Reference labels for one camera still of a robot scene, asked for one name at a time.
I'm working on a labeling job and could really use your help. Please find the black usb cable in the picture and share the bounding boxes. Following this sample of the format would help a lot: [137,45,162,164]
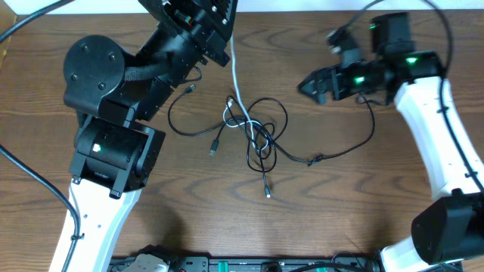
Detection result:
[167,84,377,167]
[208,95,289,199]

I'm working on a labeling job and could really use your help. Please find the white usb cable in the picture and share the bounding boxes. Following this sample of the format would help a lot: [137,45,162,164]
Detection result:
[222,33,270,152]

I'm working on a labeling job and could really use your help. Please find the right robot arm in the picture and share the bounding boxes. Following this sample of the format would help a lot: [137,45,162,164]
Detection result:
[298,12,483,271]

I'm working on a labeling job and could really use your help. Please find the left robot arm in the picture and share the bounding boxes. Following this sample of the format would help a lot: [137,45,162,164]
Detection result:
[50,0,237,271]

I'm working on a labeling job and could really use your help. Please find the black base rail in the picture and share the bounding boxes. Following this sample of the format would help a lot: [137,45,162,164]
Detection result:
[107,245,386,272]

